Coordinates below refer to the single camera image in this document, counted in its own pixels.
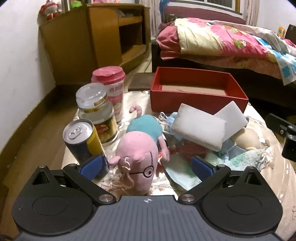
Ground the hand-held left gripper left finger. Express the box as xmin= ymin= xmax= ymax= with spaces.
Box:
xmin=31 ymin=155 xmax=116 ymax=204

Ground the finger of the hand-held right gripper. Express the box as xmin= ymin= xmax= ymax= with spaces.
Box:
xmin=265 ymin=113 xmax=296 ymax=135

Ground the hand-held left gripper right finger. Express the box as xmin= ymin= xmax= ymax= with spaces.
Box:
xmin=178 ymin=156 xmax=263 ymax=204

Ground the beige plush doll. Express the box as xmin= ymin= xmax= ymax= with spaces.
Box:
xmin=231 ymin=127 xmax=271 ymax=151

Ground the thin white sponge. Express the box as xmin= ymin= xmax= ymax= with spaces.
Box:
xmin=213 ymin=101 xmax=248 ymax=142

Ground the thick white sponge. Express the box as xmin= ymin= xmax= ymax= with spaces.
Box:
xmin=171 ymin=103 xmax=227 ymax=152

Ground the pink pig plush toy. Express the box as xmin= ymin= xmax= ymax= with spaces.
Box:
xmin=109 ymin=104 xmax=171 ymax=195

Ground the red cardboard box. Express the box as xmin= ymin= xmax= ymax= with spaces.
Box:
xmin=150 ymin=67 xmax=249 ymax=113

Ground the blue and yellow drink can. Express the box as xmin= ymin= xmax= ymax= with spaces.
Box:
xmin=63 ymin=119 xmax=110 ymax=179

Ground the glass jar with clear lid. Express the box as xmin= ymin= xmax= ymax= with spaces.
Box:
xmin=76 ymin=82 xmax=119 ymax=144

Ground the blue and white printed cloth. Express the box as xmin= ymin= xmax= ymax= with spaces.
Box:
xmin=253 ymin=32 xmax=296 ymax=87

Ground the paper cup with pink lid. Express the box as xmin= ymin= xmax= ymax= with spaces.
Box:
xmin=91 ymin=66 xmax=126 ymax=123

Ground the shiny cream tablecloth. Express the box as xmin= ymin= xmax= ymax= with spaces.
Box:
xmin=61 ymin=90 xmax=296 ymax=241

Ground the dark box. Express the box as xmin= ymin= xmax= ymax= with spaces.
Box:
xmin=285 ymin=23 xmax=296 ymax=42

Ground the pink floral quilt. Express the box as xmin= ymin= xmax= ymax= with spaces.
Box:
xmin=173 ymin=18 xmax=296 ymax=80

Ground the bed with pink floral quilt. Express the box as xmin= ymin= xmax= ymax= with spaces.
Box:
xmin=151 ymin=5 xmax=296 ymax=107

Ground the wooden cabinet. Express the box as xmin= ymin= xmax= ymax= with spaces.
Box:
xmin=39 ymin=4 xmax=151 ymax=85

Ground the window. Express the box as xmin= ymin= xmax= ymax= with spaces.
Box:
xmin=203 ymin=0 xmax=243 ymax=15

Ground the maroon bed sheet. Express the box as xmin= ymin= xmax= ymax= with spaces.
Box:
xmin=156 ymin=25 xmax=181 ymax=61

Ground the red and white plush toy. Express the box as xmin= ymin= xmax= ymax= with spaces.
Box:
xmin=40 ymin=0 xmax=63 ymax=21

